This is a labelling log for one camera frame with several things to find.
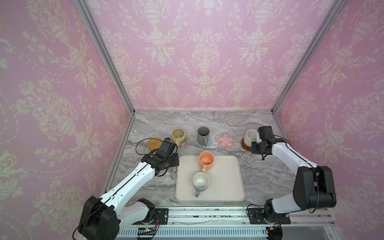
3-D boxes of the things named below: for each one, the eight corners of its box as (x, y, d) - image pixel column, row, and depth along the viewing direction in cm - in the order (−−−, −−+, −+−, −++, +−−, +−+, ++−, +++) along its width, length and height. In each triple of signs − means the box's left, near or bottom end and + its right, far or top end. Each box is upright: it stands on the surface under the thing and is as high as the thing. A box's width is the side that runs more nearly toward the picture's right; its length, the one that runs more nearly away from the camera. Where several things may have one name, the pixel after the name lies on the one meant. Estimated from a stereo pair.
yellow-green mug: (172, 148, 102) (170, 140, 94) (173, 136, 108) (172, 128, 100) (185, 148, 102) (184, 140, 94) (185, 136, 108) (185, 128, 100)
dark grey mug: (197, 149, 101) (198, 139, 92) (197, 137, 107) (197, 126, 98) (209, 149, 101) (210, 139, 92) (208, 137, 107) (209, 126, 98)
